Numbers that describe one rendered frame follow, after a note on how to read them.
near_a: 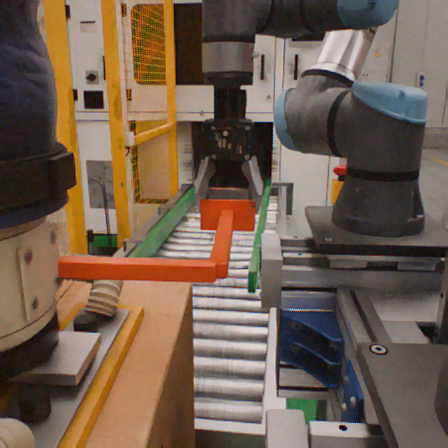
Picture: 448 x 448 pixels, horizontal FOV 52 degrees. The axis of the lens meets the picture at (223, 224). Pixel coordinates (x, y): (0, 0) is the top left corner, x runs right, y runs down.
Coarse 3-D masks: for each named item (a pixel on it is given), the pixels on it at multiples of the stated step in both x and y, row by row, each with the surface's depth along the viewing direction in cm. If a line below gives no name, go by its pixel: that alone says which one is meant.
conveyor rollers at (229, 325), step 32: (192, 224) 246; (256, 224) 243; (160, 256) 204; (192, 256) 202; (224, 288) 168; (224, 320) 149; (256, 320) 147; (224, 352) 131; (256, 352) 130; (224, 384) 115; (256, 384) 114; (224, 416) 105; (256, 416) 105
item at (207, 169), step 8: (208, 160) 69; (200, 168) 72; (208, 168) 71; (216, 168) 73; (200, 176) 72; (208, 176) 72; (200, 184) 69; (208, 184) 72; (200, 192) 72; (200, 200) 73
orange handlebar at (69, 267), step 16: (224, 224) 63; (224, 240) 57; (64, 256) 51; (80, 256) 51; (224, 256) 52; (64, 272) 50; (80, 272) 50; (96, 272) 50; (112, 272) 50; (128, 272) 50; (144, 272) 50; (160, 272) 50; (176, 272) 50; (192, 272) 49; (208, 272) 49; (224, 272) 50
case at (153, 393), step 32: (64, 288) 76; (128, 288) 76; (160, 288) 76; (192, 288) 78; (160, 320) 66; (192, 320) 79; (128, 352) 58; (160, 352) 58; (192, 352) 81; (128, 384) 52; (160, 384) 52; (192, 384) 82; (128, 416) 47; (160, 416) 51; (192, 416) 83
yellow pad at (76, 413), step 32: (64, 320) 62; (96, 320) 56; (128, 320) 62; (96, 352) 54; (32, 384) 48; (96, 384) 49; (0, 416) 43; (32, 416) 42; (64, 416) 44; (96, 416) 46
